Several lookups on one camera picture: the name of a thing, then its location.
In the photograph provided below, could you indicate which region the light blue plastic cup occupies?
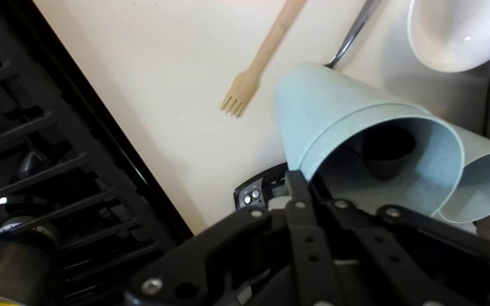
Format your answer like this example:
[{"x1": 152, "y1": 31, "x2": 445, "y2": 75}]
[
  {"x1": 435, "y1": 124, "x2": 490, "y2": 225},
  {"x1": 275, "y1": 62, "x2": 436, "y2": 175},
  {"x1": 300, "y1": 102, "x2": 467, "y2": 221}
]

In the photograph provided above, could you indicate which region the white bowl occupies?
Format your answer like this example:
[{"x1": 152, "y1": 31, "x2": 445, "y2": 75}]
[{"x1": 407, "y1": 0, "x2": 490, "y2": 75}]

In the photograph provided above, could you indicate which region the black dish rack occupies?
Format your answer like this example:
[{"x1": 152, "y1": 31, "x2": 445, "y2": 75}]
[{"x1": 0, "y1": 0, "x2": 198, "y2": 306}]

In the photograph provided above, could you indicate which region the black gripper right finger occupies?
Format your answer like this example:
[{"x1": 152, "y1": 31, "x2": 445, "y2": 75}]
[{"x1": 319, "y1": 198, "x2": 490, "y2": 306}]

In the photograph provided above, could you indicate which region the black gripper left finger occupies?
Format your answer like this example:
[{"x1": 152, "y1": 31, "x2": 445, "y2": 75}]
[{"x1": 125, "y1": 169, "x2": 344, "y2": 306}]

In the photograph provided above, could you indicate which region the stainless steel saucepan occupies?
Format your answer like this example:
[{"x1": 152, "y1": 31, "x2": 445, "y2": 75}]
[{"x1": 0, "y1": 235, "x2": 64, "y2": 306}]

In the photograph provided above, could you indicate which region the black coffee maker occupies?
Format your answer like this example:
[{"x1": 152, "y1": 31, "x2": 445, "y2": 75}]
[{"x1": 232, "y1": 165, "x2": 290, "y2": 215}]

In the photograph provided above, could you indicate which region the wooden fork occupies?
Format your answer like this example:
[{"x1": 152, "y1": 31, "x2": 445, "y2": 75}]
[{"x1": 219, "y1": 0, "x2": 310, "y2": 119}]

